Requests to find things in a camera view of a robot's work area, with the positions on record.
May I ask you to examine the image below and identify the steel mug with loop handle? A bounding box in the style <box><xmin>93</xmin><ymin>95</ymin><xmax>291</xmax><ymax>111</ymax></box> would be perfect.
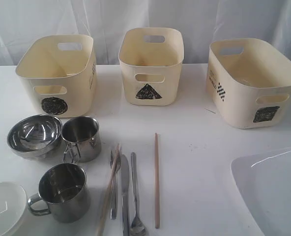
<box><xmin>28</xmin><ymin>163</ymin><xmax>91</xmax><ymax>223</ymax></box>

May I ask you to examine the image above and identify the large white square plate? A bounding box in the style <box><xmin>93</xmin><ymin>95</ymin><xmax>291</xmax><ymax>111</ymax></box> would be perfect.
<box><xmin>231</xmin><ymin>147</ymin><xmax>291</xmax><ymax>236</ymax></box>

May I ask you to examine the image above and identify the cream bin with circle mark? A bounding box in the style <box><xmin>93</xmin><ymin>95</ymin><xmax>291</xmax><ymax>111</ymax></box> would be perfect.
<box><xmin>15</xmin><ymin>34</ymin><xmax>97</xmax><ymax>118</ymax></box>

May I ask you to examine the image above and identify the stainless steel fork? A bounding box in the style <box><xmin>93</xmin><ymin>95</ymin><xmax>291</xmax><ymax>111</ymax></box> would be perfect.
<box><xmin>110</xmin><ymin>146</ymin><xmax>121</xmax><ymax>220</ymax></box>

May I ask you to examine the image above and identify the cream bin with triangle mark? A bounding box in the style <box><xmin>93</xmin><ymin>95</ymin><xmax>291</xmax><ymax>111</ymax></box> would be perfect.
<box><xmin>118</xmin><ymin>28</ymin><xmax>184</xmax><ymax>106</ymax></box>

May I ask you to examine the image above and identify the stainless steel table knife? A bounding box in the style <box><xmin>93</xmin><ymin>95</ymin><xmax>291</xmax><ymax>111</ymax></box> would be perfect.
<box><xmin>121</xmin><ymin>154</ymin><xmax>130</xmax><ymax>236</ymax></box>

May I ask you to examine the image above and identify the cream bin with square mark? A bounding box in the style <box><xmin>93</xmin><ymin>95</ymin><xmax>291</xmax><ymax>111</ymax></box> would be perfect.
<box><xmin>206</xmin><ymin>38</ymin><xmax>291</xmax><ymax>129</ymax></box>

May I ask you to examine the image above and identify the stainless steel spoon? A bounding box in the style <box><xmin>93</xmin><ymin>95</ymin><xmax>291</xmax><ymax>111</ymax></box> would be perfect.
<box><xmin>130</xmin><ymin>152</ymin><xmax>148</xmax><ymax>236</ymax></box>

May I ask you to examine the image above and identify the steel cup with wire handle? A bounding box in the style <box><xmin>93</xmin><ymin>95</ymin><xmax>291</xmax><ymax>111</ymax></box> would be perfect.
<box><xmin>61</xmin><ymin>116</ymin><xmax>101</xmax><ymax>163</ymax></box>

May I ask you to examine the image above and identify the wooden chopstick apart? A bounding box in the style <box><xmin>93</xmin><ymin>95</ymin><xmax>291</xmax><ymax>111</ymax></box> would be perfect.
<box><xmin>154</xmin><ymin>133</ymin><xmax>160</xmax><ymax>229</ymax></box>

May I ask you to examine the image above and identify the stainless steel bowl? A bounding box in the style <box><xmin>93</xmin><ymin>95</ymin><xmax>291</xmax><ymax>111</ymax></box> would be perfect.
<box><xmin>7</xmin><ymin>114</ymin><xmax>62</xmax><ymax>159</ymax></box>

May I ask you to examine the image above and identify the wooden chopstick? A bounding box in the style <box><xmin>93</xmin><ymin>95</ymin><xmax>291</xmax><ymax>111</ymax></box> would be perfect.
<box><xmin>96</xmin><ymin>144</ymin><xmax>120</xmax><ymax>236</ymax></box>

